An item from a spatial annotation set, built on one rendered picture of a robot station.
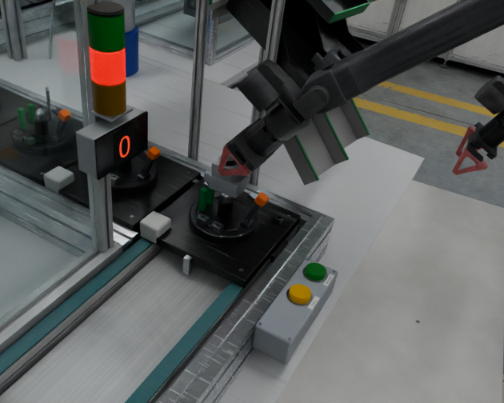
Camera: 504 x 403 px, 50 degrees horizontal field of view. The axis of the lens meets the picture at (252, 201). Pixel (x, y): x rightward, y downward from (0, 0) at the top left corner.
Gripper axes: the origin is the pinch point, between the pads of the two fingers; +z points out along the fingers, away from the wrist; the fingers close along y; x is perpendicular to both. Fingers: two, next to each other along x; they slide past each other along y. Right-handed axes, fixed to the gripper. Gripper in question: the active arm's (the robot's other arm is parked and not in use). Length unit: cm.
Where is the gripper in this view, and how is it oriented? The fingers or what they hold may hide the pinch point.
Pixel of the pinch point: (228, 165)
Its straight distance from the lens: 103.8
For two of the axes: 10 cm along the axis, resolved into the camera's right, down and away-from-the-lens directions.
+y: -4.8, 4.9, -7.3
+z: -6.1, 4.1, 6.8
